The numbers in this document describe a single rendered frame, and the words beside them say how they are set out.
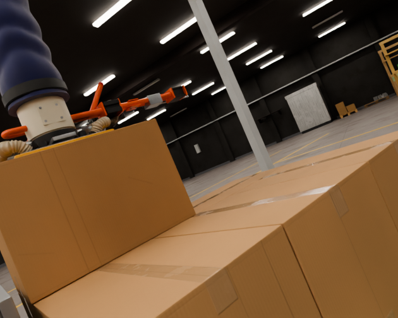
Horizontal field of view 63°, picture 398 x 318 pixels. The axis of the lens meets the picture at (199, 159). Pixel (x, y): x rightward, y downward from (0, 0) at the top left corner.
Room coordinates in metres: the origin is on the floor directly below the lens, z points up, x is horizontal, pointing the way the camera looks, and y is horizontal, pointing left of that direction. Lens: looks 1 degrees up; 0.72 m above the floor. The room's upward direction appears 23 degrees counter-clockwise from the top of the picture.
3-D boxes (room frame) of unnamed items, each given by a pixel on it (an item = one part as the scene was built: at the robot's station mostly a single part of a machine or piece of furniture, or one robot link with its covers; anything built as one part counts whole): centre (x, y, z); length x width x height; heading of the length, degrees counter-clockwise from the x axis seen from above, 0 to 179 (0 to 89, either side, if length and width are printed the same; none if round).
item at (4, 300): (1.02, 0.74, 0.58); 0.70 x 0.03 x 0.06; 37
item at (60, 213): (1.22, 0.45, 0.74); 0.60 x 0.40 x 0.40; 126
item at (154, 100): (1.49, 0.09, 1.06); 0.07 x 0.07 x 0.04; 37
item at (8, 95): (1.21, 0.47, 1.19); 0.23 x 0.23 x 0.04
